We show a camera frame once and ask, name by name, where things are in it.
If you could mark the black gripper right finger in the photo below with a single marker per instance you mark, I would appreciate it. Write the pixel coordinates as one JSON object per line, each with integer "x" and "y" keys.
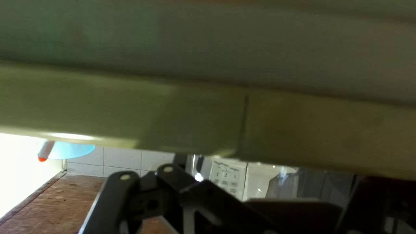
{"x": 368, "y": 198}

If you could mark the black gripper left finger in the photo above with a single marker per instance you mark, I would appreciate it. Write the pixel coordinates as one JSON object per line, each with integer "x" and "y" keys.
{"x": 180, "y": 160}

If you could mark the teal plastic cup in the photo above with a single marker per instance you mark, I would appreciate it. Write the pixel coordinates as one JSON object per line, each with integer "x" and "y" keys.
{"x": 63, "y": 149}

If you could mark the white microwave oven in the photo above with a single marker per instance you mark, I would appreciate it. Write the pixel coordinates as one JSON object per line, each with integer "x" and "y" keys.
{"x": 246, "y": 179}

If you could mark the orange plastic spoon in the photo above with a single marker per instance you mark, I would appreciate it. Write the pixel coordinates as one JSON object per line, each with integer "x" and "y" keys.
{"x": 46, "y": 151}

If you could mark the upper wall cabinet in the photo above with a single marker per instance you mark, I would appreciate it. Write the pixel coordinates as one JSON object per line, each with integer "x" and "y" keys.
{"x": 322, "y": 83}

